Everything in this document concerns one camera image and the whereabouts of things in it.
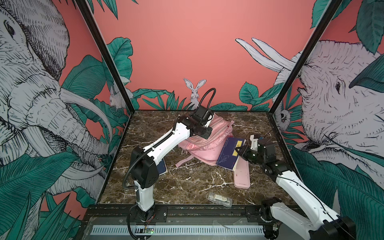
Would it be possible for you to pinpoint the clear plastic eraser box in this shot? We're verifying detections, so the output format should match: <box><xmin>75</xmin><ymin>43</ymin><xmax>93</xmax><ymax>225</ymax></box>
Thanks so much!
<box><xmin>206</xmin><ymin>193</ymin><xmax>233</xmax><ymax>208</ymax></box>

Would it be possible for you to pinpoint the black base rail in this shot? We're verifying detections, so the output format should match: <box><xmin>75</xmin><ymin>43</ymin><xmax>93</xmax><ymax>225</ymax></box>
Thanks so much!
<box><xmin>83</xmin><ymin>204</ymin><xmax>266</xmax><ymax>224</ymax></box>

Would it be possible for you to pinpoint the pink student backpack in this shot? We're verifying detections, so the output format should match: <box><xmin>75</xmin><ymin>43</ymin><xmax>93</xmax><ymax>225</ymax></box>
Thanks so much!
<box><xmin>176</xmin><ymin>114</ymin><xmax>234</xmax><ymax>168</ymax></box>

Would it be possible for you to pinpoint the dark blue book yellow label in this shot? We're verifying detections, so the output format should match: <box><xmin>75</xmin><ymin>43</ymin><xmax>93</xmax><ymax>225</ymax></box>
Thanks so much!
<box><xmin>216</xmin><ymin>137</ymin><xmax>246</xmax><ymax>171</ymax></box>

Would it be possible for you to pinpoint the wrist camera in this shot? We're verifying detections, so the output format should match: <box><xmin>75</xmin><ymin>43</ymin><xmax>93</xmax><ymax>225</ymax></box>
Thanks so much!
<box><xmin>192</xmin><ymin>106</ymin><xmax>214</xmax><ymax>127</ymax></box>
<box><xmin>250</xmin><ymin>134</ymin><xmax>261</xmax><ymax>151</ymax></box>

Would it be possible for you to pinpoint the black frame post left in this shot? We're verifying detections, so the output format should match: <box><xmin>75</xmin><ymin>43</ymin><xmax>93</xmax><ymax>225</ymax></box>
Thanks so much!
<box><xmin>75</xmin><ymin>0</ymin><xmax>135</xmax><ymax>114</ymax></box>

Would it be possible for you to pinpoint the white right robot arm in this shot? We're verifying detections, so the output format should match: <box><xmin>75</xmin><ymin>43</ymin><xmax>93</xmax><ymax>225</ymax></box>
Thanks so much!
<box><xmin>235</xmin><ymin>141</ymin><xmax>357</xmax><ymax>240</ymax></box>

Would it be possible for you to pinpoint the pink pencil case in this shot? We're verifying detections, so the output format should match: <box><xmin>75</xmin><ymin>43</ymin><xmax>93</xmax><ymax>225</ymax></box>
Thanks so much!
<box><xmin>234</xmin><ymin>165</ymin><xmax>251</xmax><ymax>189</ymax></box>

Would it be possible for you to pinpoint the black frame post right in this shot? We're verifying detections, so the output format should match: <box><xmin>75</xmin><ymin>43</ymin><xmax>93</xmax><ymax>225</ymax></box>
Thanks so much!
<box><xmin>269</xmin><ymin>0</ymin><xmax>342</xmax><ymax>115</ymax></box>

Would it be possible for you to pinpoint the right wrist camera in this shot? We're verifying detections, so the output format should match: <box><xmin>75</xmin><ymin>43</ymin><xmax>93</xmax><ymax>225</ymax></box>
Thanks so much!
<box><xmin>250</xmin><ymin>134</ymin><xmax>261</xmax><ymax>151</ymax></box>

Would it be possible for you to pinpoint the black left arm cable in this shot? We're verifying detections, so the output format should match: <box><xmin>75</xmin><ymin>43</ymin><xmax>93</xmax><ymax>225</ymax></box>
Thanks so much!
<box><xmin>197</xmin><ymin>87</ymin><xmax>217</xmax><ymax>109</ymax></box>

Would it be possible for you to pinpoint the black frame post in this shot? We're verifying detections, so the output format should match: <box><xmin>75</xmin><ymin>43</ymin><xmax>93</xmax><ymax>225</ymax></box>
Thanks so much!
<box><xmin>75</xmin><ymin>0</ymin><xmax>135</xmax><ymax>114</ymax></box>
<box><xmin>269</xmin><ymin>0</ymin><xmax>342</xmax><ymax>115</ymax></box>

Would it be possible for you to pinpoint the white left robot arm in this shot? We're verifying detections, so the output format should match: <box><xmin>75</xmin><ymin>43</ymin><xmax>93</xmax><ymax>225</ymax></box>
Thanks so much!
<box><xmin>123</xmin><ymin>115</ymin><xmax>214</xmax><ymax>213</ymax></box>

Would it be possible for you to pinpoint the white ventilation grille strip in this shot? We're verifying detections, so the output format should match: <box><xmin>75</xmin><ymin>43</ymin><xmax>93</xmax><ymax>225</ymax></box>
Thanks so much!
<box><xmin>90</xmin><ymin>225</ymin><xmax>264</xmax><ymax>237</ymax></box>

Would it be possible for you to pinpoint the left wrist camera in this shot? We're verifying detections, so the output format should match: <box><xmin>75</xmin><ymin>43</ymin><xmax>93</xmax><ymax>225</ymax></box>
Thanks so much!
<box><xmin>192</xmin><ymin>106</ymin><xmax>214</xmax><ymax>127</ymax></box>

